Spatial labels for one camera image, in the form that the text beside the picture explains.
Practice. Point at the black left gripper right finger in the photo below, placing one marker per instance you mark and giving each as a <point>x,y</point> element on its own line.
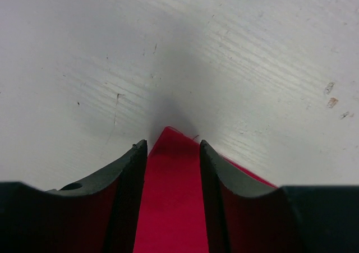
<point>243,214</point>

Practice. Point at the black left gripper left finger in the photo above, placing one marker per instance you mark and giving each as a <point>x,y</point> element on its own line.
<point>98,213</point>

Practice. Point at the red t shirt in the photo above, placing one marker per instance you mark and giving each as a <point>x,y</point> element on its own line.
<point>172,217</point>

